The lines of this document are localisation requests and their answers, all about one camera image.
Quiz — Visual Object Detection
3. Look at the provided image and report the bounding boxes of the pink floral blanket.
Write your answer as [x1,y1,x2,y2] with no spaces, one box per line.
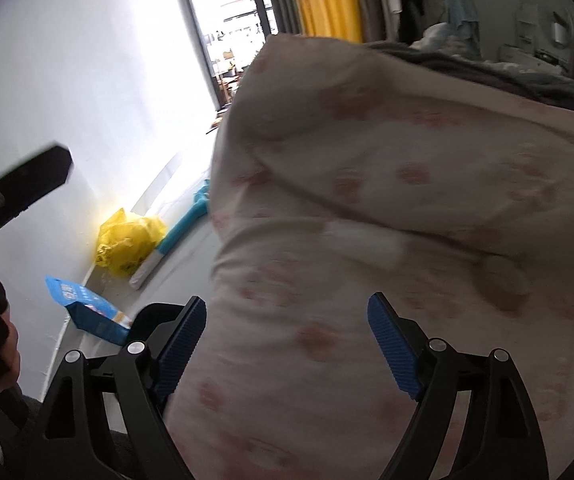
[164,32,574,480]

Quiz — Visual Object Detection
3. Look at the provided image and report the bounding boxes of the teal and white brush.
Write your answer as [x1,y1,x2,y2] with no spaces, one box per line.
[130,178,211,291]

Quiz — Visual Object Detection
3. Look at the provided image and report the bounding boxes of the light blue hanging garment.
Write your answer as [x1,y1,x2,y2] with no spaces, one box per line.
[439,0,482,58]

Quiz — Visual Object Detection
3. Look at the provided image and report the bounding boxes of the light blue cloth pile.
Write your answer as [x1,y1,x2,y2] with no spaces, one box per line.
[409,22,468,53]

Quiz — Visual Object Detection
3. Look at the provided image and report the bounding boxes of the yellow plastic bag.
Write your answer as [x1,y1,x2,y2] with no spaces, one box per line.
[94,208,168,277]

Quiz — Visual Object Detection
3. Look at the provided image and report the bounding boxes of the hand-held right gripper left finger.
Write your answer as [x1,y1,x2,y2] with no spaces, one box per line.
[24,296,208,480]

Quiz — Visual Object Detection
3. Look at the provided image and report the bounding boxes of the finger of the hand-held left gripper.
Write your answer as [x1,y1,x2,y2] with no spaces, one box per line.
[0,144,74,256]

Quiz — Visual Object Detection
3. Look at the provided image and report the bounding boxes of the dark grey blanket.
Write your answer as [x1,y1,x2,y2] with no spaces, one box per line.
[367,40,574,121]

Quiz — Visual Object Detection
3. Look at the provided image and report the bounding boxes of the blue cardboard box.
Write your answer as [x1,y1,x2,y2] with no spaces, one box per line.
[44,275,133,346]

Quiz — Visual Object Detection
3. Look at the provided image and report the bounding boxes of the yellow curtain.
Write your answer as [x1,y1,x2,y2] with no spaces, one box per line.
[284,0,365,43]

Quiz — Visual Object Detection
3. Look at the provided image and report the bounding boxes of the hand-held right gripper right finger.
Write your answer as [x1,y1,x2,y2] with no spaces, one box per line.
[366,291,550,480]

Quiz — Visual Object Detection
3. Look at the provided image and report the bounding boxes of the window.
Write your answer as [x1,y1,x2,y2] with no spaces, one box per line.
[172,0,278,131]

